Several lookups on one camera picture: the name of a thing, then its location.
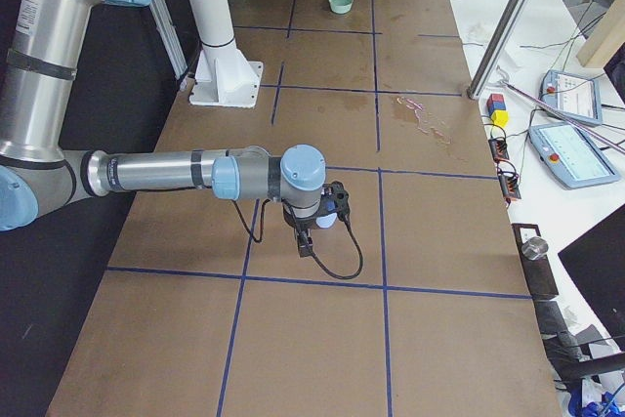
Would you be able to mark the wooden board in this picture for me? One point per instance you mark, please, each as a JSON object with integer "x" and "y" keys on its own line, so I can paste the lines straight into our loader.
{"x": 606, "y": 38}

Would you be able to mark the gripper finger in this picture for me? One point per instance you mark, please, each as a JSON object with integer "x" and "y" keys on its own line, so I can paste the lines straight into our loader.
{"x": 304, "y": 240}

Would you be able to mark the black computer monitor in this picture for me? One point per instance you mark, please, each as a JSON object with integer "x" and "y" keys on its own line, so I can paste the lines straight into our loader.
{"x": 595, "y": 264}

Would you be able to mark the teach pendant tablet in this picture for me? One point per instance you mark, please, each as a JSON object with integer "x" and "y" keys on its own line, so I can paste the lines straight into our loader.
{"x": 576, "y": 96}
{"x": 570, "y": 155}

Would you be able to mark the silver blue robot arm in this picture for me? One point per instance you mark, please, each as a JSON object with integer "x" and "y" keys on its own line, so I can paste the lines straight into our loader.
{"x": 39, "y": 177}

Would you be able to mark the red blue yellow cube block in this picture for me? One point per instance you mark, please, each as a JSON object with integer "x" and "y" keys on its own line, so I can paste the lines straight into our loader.
{"x": 497, "y": 110}

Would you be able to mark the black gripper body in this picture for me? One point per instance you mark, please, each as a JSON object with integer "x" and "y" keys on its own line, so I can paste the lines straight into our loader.
{"x": 296, "y": 221}

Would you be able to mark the steel cylinder weight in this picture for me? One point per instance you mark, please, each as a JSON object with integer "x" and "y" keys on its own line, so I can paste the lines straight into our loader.
{"x": 534, "y": 248}

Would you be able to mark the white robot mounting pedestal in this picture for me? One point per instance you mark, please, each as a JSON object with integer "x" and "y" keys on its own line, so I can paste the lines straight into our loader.
{"x": 224, "y": 77}

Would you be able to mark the light blue plastic cup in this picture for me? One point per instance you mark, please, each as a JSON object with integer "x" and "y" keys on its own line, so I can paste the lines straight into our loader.
{"x": 326, "y": 221}

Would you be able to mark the black orange connector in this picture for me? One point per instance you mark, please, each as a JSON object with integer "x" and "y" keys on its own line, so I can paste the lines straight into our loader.
{"x": 509, "y": 184}
{"x": 499, "y": 149}

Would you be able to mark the black orange connector upper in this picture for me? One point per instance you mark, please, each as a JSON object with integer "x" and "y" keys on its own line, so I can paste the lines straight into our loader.
{"x": 499, "y": 149}

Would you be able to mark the near teach pendant tablet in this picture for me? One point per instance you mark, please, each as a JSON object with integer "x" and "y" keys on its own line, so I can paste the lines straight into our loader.
{"x": 570, "y": 155}

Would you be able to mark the long metal reacher grabber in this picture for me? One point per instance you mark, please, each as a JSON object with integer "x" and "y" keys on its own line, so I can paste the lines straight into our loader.
{"x": 505, "y": 81}

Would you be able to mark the black table clamp plate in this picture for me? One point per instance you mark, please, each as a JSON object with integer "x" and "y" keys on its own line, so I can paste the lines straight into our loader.
{"x": 537, "y": 272}

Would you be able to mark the black orange connector lower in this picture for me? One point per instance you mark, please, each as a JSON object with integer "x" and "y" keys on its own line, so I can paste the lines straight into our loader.
{"x": 509, "y": 184}

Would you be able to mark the aluminium frame post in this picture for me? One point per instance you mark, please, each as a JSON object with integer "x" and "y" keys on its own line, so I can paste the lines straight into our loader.
{"x": 496, "y": 47}

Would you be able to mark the far teach pendant tablet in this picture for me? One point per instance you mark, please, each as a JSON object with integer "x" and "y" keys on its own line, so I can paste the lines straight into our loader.
{"x": 576, "y": 96}

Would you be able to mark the mint green bowl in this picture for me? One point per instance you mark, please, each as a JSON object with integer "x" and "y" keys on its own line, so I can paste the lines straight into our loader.
{"x": 340, "y": 7}

